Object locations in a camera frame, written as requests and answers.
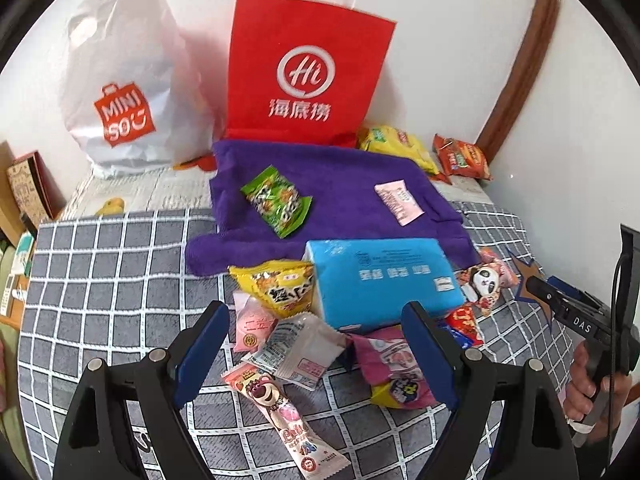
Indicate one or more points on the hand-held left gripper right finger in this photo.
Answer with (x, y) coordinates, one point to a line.
(430, 355)

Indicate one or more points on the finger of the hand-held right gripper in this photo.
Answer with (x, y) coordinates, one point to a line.
(542, 291)
(567, 287)

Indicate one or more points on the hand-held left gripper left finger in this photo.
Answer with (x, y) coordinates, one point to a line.
(200, 355)

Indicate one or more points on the small red snack packet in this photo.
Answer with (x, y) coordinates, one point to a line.
(462, 322)

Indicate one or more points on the panda candy packet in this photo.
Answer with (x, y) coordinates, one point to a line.
(482, 282)

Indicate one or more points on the long pink bear snack packet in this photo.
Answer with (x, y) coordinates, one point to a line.
(280, 405)

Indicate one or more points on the white snack packet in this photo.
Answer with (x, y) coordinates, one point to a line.
(300, 350)

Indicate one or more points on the person's right hand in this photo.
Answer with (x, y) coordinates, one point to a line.
(580, 385)

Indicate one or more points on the brown star-shaped item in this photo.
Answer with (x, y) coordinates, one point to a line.
(522, 272)

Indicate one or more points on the pink cartoon snack packet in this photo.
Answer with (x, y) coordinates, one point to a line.
(387, 355)

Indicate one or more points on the pink and yellow snack packet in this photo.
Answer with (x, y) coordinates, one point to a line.
(405, 392)

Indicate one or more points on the pink round-label snack packet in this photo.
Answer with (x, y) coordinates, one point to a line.
(252, 330)

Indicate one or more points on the blue tissue pack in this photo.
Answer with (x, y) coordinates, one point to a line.
(380, 280)

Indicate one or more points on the grey checked blanket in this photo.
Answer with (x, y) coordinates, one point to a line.
(115, 270)

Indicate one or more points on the light pink snack packet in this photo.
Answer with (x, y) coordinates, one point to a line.
(400, 201)

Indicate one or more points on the orange snack packet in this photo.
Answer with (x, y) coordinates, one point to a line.
(460, 157)

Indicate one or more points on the green snack packet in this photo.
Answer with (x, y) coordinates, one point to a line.
(277, 200)

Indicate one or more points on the purple towel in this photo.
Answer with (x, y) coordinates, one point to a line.
(340, 185)

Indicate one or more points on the green and white carton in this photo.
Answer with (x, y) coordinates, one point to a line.
(24, 255)

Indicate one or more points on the yellow chip bag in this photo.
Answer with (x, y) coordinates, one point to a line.
(395, 145)

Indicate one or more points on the brown wooden trim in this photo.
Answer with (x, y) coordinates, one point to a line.
(530, 60)

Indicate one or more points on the patterned cardboard box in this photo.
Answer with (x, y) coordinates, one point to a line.
(30, 190)

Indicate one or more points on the white plastic shopping bag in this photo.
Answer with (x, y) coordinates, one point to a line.
(135, 60)

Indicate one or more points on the red paper bag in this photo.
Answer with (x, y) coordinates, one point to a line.
(300, 35)

